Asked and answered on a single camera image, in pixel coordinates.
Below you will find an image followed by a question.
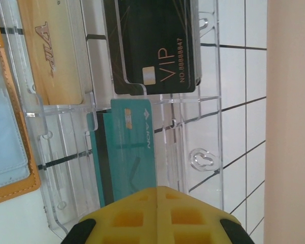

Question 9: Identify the clear acrylic card organizer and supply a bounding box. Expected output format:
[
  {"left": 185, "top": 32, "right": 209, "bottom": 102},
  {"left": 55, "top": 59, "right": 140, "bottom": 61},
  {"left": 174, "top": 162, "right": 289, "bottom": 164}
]
[{"left": 0, "top": 0, "right": 225, "bottom": 236}]

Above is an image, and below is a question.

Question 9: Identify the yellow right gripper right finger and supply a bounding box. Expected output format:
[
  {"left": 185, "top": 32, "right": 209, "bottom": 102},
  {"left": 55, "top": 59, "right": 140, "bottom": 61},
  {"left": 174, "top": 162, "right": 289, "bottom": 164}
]
[{"left": 157, "top": 186, "right": 252, "bottom": 244}]

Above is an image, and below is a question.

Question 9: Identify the black VIP card stack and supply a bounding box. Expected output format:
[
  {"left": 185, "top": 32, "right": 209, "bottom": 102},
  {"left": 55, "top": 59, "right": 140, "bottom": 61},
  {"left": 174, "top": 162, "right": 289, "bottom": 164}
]
[{"left": 103, "top": 0, "right": 203, "bottom": 96}]

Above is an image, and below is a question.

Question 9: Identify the orange leather card holder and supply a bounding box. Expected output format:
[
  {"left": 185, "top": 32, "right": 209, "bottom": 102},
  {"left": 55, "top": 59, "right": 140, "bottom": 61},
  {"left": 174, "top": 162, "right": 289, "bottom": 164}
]
[{"left": 0, "top": 0, "right": 42, "bottom": 206}]

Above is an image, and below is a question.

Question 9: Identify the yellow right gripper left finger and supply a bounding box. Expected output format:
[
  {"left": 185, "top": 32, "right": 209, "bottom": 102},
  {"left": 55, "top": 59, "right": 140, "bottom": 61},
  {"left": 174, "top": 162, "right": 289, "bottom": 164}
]
[{"left": 62, "top": 187, "right": 158, "bottom": 244}]

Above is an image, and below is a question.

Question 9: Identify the teal card stack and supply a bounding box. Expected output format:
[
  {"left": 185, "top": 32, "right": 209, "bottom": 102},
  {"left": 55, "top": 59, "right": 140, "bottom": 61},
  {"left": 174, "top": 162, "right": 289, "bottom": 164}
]
[{"left": 86, "top": 111, "right": 112, "bottom": 207}]

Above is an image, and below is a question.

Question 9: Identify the gold VIP card stack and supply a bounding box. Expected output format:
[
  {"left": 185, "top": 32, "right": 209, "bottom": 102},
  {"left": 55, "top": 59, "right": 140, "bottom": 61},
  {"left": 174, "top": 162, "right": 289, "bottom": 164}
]
[{"left": 16, "top": 0, "right": 94, "bottom": 106}]

